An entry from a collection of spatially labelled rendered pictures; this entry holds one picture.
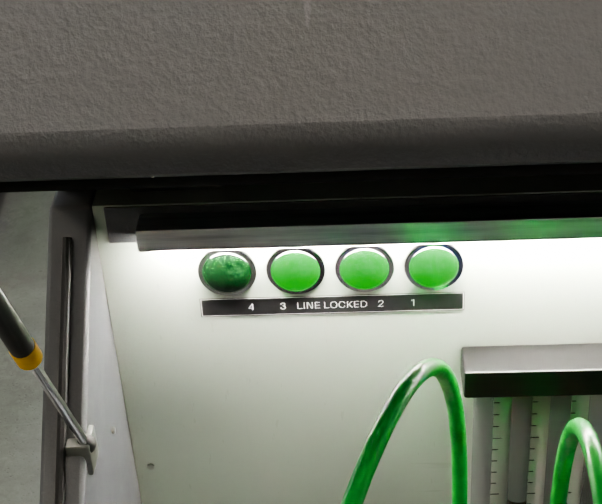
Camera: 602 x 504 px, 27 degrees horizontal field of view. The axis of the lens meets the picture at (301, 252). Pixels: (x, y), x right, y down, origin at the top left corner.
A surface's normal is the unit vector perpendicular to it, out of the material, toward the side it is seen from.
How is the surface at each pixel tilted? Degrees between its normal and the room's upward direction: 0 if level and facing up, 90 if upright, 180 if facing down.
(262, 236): 90
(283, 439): 90
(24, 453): 0
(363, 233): 90
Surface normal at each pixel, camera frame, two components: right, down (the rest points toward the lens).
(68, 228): -0.06, -0.24
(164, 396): -0.03, 0.55
